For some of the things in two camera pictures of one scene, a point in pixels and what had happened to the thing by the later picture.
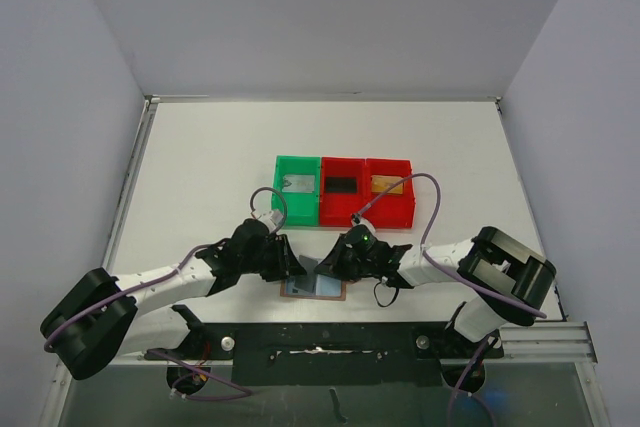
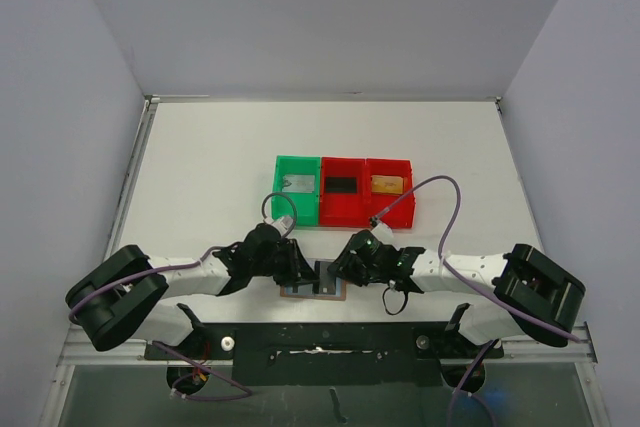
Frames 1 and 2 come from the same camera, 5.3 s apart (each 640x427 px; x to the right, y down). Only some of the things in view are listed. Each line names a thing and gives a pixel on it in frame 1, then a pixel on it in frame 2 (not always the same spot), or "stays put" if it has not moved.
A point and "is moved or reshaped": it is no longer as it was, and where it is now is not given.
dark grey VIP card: [309, 266] is moved or reshaped
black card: [341, 184] stays put
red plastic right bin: [390, 210] stays put
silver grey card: [298, 183] stays put
